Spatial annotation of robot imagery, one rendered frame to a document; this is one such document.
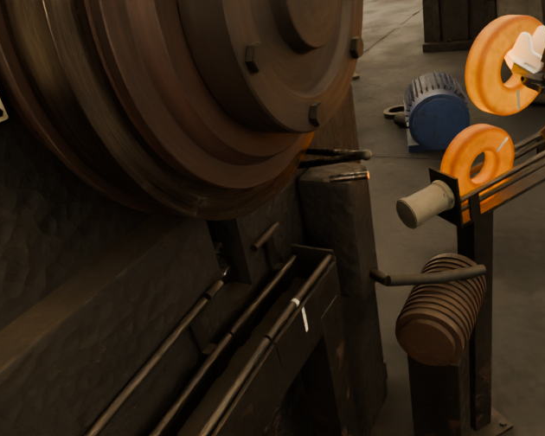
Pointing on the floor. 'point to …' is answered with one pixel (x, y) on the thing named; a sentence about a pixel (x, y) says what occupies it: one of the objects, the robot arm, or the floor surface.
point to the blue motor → (434, 112)
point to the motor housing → (440, 347)
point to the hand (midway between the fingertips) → (509, 54)
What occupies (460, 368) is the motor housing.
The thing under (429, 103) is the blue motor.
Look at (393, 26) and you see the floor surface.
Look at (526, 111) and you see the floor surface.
